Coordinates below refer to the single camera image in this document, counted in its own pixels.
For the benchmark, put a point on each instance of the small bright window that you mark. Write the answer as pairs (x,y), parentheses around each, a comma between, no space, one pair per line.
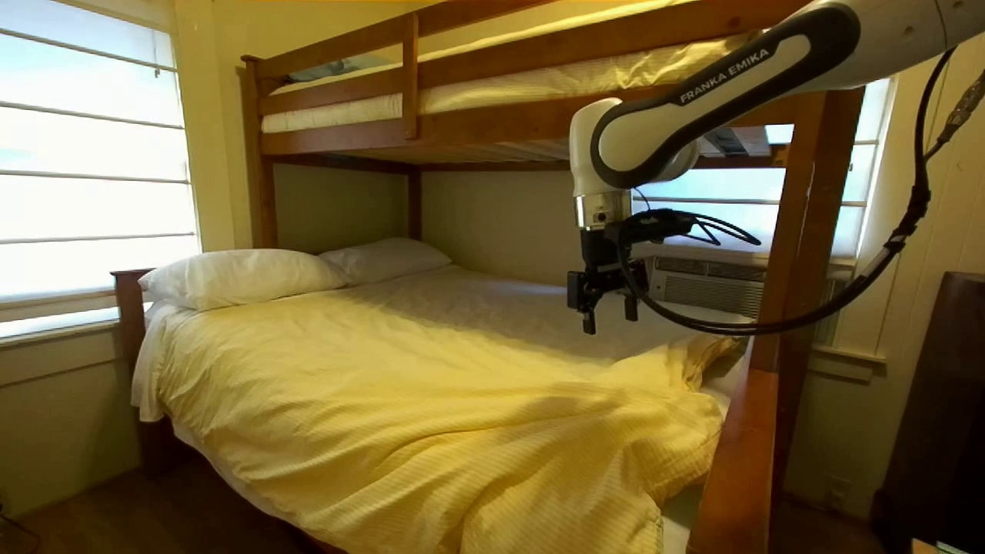
(740,202)

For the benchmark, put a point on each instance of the white bed mattress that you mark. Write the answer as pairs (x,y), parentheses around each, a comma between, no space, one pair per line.
(145,379)

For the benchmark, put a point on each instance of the wooden bunk bed frame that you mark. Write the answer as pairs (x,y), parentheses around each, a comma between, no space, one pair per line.
(495,125)

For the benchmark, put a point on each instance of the bunk mattress with pale sheet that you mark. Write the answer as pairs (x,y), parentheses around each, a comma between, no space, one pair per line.
(495,92)

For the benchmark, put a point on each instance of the flat white pillow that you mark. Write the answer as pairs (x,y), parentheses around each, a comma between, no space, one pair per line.
(386,260)

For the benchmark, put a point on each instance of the yellow blanket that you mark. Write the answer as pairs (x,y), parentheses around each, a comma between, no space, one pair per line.
(412,433)

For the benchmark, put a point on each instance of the large white pillow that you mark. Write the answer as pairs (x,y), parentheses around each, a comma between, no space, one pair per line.
(235,279)

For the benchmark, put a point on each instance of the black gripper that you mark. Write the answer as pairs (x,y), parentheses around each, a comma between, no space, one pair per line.
(606,273)

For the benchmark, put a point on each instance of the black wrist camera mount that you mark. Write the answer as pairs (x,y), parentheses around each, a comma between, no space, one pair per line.
(662,223)

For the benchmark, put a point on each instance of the large white window blind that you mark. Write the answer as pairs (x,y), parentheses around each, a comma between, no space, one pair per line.
(95,156)

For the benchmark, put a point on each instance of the white window air conditioner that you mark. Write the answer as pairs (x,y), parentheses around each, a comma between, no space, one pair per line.
(708,288)

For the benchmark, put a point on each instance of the dark wooden cabinet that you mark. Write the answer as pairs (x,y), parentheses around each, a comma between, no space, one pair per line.
(939,433)

